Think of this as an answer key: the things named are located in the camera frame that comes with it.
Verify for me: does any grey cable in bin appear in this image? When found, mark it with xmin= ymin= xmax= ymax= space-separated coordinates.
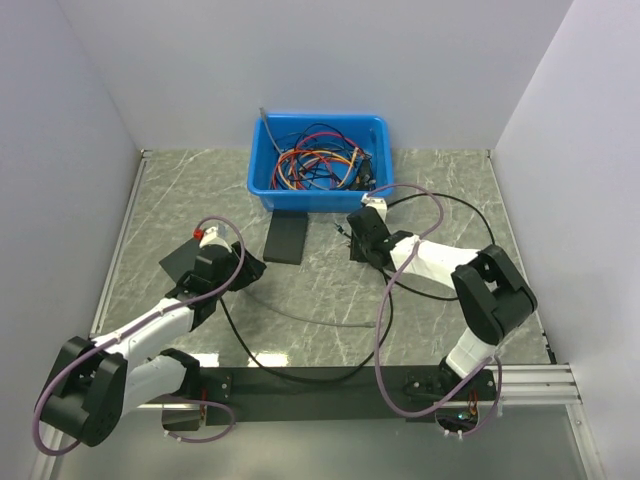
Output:
xmin=257 ymin=108 xmax=284 ymax=156

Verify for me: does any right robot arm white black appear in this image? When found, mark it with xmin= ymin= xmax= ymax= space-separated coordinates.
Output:
xmin=347 ymin=205 xmax=538 ymax=399

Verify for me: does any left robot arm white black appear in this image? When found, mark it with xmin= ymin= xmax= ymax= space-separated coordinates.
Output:
xmin=32 ymin=242 xmax=266 ymax=455

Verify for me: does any black network switch box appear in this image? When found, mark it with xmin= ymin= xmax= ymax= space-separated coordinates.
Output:
xmin=159 ymin=238 xmax=199 ymax=283

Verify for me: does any tangled coloured cables bundle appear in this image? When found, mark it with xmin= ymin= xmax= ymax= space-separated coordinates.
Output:
xmin=269 ymin=123 xmax=379 ymax=194

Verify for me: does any black cable teal plug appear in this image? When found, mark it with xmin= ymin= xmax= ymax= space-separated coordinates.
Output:
xmin=334 ymin=222 xmax=458 ymax=302

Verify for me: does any blue plastic bin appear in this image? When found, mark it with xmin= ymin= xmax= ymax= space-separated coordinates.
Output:
xmin=247 ymin=113 xmax=394 ymax=213

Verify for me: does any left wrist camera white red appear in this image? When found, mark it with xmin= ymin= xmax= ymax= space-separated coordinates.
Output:
xmin=193 ymin=225 xmax=231 ymax=251

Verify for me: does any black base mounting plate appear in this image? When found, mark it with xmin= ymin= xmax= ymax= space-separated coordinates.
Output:
xmin=162 ymin=366 xmax=494 ymax=431

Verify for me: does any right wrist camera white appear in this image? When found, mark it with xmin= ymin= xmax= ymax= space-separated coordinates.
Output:
xmin=360 ymin=194 xmax=388 ymax=220

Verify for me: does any black flat box far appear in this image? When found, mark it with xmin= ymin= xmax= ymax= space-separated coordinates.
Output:
xmin=263 ymin=210 xmax=308 ymax=265

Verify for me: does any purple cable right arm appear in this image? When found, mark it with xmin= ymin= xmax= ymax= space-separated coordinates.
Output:
xmin=364 ymin=182 xmax=504 ymax=439

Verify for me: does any black cable with plug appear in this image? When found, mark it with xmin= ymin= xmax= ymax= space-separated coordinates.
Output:
xmin=219 ymin=192 xmax=499 ymax=385

